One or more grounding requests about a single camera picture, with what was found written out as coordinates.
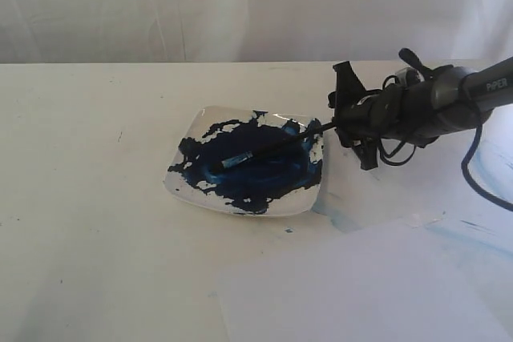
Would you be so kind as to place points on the black paintbrush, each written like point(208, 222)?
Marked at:
point(237, 160)

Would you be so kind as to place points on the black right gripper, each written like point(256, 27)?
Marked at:
point(361, 115)

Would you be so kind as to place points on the white square paint plate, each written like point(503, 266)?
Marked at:
point(286, 183)

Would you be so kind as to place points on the white backdrop curtain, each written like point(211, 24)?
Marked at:
point(252, 30)

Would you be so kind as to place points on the white paper sheet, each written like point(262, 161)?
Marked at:
point(445, 279)

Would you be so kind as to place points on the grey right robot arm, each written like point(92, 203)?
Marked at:
point(415, 106)

